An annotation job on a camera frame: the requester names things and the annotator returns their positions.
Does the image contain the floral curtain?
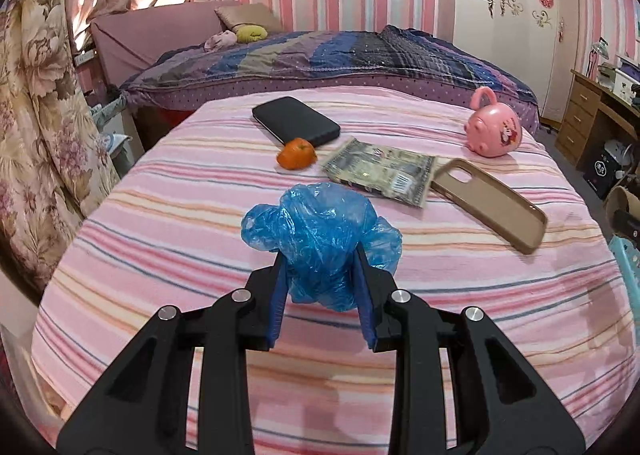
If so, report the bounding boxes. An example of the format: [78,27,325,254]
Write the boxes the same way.
[0,0,121,296]

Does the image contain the pink piggy toy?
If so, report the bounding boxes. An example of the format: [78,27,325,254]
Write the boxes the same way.
[465,86,523,158]

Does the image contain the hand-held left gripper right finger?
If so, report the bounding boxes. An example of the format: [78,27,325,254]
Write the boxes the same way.
[354,246,587,455]

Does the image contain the pink striped tablecloth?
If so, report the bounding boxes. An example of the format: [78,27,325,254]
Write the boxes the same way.
[31,86,640,455]

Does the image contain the blue plastic bag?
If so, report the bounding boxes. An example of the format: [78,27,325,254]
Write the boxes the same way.
[241,182,403,313]

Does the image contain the black box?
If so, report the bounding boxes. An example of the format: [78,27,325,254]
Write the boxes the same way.
[582,145,621,198]

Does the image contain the brown phone case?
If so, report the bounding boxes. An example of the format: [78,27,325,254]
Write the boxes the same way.
[430,158,548,256]

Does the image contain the white box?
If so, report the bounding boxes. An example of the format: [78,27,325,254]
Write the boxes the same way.
[612,67,640,100]

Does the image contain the pink cloth bundle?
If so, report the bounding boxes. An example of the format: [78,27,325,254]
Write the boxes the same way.
[205,31,237,52]

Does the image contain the black rectangular case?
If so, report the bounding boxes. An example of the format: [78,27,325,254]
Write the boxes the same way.
[251,96,342,146]

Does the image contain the desk lamp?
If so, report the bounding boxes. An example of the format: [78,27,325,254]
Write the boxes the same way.
[590,37,611,80]

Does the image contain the yellow soft toy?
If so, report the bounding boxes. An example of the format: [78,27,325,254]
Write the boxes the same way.
[236,24,267,43]

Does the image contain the orange tangerine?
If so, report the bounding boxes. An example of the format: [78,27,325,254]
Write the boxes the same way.
[277,137,318,170]

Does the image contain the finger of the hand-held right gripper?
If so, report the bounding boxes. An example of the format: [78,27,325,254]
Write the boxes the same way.
[614,209,640,240]

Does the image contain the wooden desk with drawers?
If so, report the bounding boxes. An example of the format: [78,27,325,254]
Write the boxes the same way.
[555,69,640,170]

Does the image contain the cream wardrobe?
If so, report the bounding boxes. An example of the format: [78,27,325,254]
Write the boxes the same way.
[452,0,581,120]

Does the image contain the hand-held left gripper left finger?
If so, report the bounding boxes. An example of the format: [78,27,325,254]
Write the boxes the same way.
[56,251,288,455]

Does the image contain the pink bed headboard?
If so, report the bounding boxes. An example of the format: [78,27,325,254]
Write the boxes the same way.
[90,1,241,88]

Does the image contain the bed with striped quilt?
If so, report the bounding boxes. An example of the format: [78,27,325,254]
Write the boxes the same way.
[120,25,541,130]

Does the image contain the light blue basket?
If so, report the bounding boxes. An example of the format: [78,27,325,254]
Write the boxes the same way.
[610,237,640,296]

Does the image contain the beige pillow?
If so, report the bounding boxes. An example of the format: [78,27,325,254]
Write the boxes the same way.
[215,3,283,33]

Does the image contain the grey printed snack wrapper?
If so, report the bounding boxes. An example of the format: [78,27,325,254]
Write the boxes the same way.
[321,137,437,208]

